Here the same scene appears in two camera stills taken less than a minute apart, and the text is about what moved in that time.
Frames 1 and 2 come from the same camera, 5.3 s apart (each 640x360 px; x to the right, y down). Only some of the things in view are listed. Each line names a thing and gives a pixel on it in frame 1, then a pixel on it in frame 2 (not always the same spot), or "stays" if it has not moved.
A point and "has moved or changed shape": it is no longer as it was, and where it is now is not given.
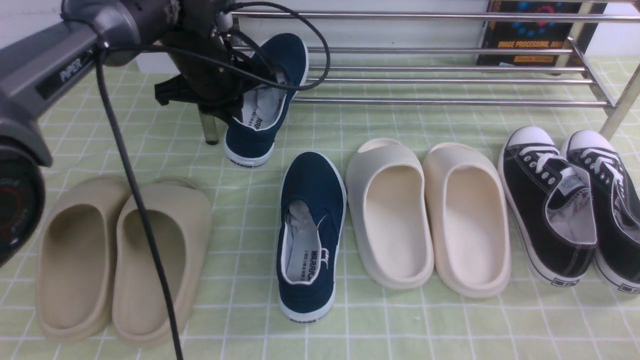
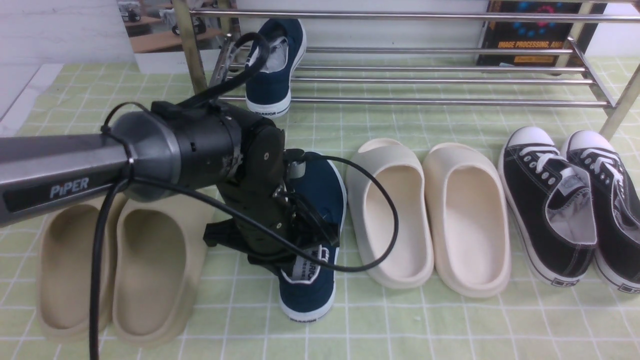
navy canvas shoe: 311,232 stays
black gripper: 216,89 → 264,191
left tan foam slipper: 74,257 stays
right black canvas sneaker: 615,199 stays
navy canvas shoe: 250,141 has moved or changed shape
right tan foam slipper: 182,212 stays
